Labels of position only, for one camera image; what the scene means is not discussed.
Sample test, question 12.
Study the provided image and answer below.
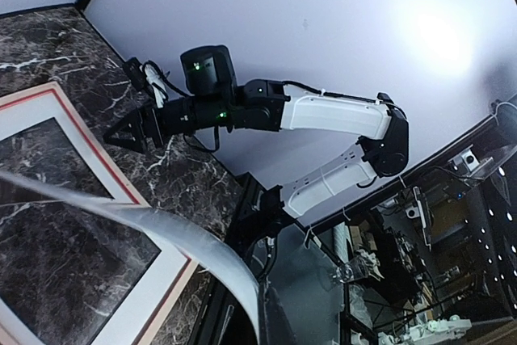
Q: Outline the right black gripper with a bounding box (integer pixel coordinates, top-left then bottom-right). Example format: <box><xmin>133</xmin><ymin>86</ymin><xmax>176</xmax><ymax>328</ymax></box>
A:
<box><xmin>103</xmin><ymin>96</ymin><xmax>226</xmax><ymax>152</ymax></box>

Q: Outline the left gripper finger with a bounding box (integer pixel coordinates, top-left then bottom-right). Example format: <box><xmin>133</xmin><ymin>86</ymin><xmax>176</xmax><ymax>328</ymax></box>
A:
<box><xmin>258</xmin><ymin>282</ymin><xmax>297</xmax><ymax>345</ymax></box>

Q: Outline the red wooden picture frame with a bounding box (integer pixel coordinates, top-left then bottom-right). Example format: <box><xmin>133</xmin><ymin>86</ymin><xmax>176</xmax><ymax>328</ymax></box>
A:
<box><xmin>0</xmin><ymin>81</ymin><xmax>199</xmax><ymax>345</ymax></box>

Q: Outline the autumn forest photo print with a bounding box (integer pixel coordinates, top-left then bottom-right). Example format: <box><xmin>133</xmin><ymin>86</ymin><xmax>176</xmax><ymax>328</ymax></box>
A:
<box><xmin>1</xmin><ymin>170</ymin><xmax>263</xmax><ymax>344</ymax></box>

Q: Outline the clear plastic sheet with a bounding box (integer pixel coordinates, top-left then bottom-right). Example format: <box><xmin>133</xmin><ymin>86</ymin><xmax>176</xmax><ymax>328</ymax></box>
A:
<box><xmin>1</xmin><ymin>119</ymin><xmax>159</xmax><ymax>344</ymax></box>

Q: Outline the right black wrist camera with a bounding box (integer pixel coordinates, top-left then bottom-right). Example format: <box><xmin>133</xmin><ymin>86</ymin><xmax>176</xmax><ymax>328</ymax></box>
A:
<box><xmin>122</xmin><ymin>57</ymin><xmax>169</xmax><ymax>108</ymax></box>

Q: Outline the white slotted cable duct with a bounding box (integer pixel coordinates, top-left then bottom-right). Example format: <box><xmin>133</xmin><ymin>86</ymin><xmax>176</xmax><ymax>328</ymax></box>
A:
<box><xmin>333</xmin><ymin>223</ymin><xmax>350</xmax><ymax>263</ymax></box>

